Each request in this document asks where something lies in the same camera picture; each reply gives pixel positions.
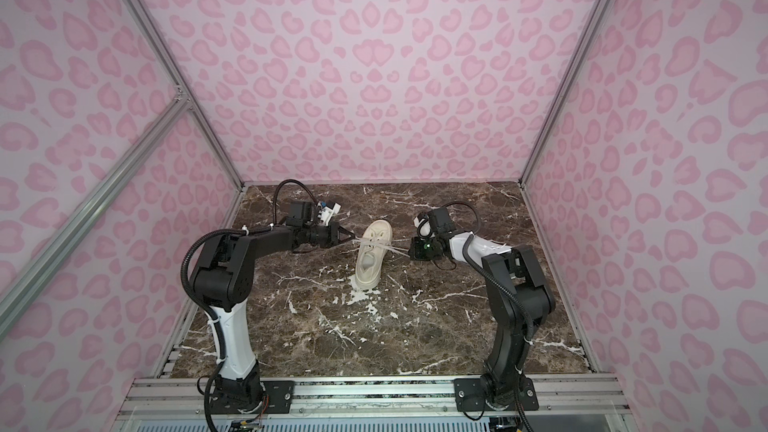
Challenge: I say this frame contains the left rear aluminium post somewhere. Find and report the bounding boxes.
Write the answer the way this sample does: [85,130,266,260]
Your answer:
[122,0,245,191]

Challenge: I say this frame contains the left diagonal aluminium strut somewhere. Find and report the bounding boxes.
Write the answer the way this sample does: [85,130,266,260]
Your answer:
[1,93,189,337]

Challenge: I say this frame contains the aluminium post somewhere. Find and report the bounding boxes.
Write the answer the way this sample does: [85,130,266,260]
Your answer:
[122,0,245,191]
[519,0,616,189]

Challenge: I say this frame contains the right rear aluminium post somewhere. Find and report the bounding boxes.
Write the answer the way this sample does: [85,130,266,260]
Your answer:
[519,0,616,189]

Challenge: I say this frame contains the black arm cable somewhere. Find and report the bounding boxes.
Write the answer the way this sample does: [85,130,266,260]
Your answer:
[443,201,535,337]
[273,178,319,227]

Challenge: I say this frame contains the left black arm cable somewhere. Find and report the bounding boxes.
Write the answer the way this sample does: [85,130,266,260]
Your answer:
[273,178,319,227]

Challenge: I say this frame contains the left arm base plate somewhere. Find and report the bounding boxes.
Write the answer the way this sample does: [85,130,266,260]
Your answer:
[209,380,295,415]

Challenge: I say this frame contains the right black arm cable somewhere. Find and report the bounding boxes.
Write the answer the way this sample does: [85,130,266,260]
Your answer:
[443,201,535,337]

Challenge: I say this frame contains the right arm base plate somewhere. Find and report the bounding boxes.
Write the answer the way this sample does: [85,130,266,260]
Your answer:
[453,374,540,413]

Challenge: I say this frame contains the cream white sneaker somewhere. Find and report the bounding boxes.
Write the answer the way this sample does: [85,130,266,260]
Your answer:
[353,220,393,291]

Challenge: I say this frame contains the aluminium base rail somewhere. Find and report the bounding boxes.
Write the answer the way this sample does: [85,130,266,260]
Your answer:
[112,374,638,431]

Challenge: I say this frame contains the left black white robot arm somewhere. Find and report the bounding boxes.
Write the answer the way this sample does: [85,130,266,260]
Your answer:
[180,201,355,422]

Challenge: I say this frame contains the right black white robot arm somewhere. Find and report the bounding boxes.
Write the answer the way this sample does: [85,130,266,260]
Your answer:
[409,232,555,416]

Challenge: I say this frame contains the white shoelace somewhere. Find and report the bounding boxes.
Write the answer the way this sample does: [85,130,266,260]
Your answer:
[352,238,409,257]

